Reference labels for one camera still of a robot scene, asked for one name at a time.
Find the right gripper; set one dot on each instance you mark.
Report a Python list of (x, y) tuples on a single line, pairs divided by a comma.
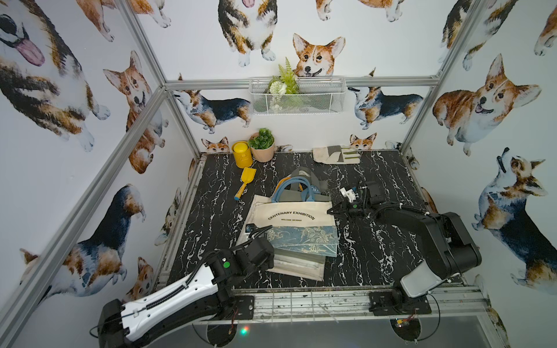
[(344, 210)]

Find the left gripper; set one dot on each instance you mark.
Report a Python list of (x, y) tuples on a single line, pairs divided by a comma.
[(251, 233)]

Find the cream canvas bag with print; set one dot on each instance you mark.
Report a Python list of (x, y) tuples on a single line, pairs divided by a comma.
[(286, 262)]

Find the white bag with yellow handles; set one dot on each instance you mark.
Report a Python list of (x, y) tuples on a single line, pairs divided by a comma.
[(302, 233)]

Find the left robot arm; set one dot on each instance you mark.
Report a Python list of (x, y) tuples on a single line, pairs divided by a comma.
[(204, 294)]

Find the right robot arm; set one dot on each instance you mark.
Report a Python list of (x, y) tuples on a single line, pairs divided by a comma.
[(445, 244)]

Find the white gardening glove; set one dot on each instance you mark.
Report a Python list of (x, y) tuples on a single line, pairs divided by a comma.
[(336, 155)]

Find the yellow plastic toy shovel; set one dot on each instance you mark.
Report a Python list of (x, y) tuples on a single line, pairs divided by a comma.
[(248, 175)]

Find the yellow toy bucket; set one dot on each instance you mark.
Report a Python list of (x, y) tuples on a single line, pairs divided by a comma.
[(242, 154)]

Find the pink pot green plant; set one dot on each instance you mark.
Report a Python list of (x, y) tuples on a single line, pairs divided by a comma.
[(262, 145)]

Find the artificial green fern plant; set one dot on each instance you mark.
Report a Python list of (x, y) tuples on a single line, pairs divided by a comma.
[(283, 89)]

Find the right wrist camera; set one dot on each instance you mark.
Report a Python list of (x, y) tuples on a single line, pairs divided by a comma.
[(351, 194)]

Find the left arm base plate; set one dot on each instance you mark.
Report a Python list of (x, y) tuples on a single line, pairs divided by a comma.
[(243, 308)]

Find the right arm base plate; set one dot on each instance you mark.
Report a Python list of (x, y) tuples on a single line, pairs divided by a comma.
[(395, 303)]

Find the white wire mesh basket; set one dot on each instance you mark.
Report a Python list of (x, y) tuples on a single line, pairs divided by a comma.
[(317, 96)]

